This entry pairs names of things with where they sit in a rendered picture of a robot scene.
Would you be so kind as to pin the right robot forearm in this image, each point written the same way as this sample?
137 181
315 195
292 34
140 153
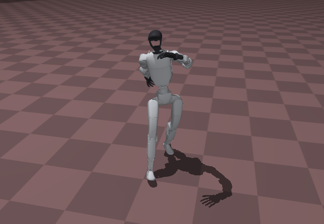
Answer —
146 75

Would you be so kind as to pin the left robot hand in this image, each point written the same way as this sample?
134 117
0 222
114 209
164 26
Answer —
170 55

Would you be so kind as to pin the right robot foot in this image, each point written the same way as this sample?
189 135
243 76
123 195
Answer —
150 175

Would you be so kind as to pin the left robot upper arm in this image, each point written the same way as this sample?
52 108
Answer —
187 67

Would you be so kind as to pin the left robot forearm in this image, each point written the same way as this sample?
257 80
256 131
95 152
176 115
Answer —
186 60

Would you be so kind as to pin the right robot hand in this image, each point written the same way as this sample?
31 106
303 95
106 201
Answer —
149 81

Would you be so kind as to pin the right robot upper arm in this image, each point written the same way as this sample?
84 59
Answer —
143 64

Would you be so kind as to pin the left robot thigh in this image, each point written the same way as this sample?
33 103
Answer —
176 112

